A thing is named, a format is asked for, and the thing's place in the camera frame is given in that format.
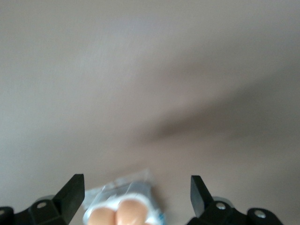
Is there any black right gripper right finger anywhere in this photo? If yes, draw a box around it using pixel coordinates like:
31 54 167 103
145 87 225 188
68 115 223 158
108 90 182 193
187 175 284 225

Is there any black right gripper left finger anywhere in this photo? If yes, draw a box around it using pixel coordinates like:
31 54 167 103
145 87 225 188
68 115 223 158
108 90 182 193
0 173 84 225

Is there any brown egg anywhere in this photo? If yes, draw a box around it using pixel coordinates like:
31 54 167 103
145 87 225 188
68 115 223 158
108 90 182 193
115 198 149 225
90 208 117 225

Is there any clear plastic egg box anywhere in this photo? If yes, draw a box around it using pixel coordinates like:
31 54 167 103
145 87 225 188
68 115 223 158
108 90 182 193
82 167 167 225

